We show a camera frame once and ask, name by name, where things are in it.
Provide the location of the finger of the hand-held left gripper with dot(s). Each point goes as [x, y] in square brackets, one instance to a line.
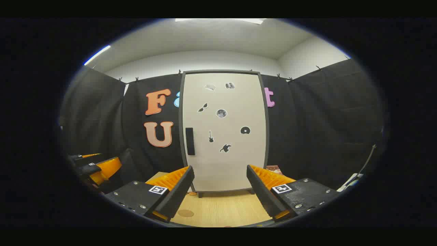
[107, 169]
[89, 156]

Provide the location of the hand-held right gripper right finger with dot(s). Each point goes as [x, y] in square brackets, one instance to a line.
[261, 194]

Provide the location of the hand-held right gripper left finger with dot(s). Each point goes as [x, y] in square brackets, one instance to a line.
[179, 194]

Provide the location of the round brown coaster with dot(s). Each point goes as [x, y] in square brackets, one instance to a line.
[185, 213]

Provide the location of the grey cabinet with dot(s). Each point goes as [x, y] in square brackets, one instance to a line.
[200, 194]

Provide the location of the white cabinet door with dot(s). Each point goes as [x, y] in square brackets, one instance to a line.
[235, 164]

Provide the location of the small patterned box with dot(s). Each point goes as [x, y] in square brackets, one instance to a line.
[273, 168]

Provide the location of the black backdrop cloth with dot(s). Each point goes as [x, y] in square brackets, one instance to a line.
[307, 130]

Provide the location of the white round device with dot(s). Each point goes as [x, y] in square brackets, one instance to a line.
[348, 181]

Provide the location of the ceiling light strip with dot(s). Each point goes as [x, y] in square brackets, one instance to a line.
[97, 54]

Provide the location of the ceiling light panel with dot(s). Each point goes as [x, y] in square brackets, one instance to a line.
[252, 21]

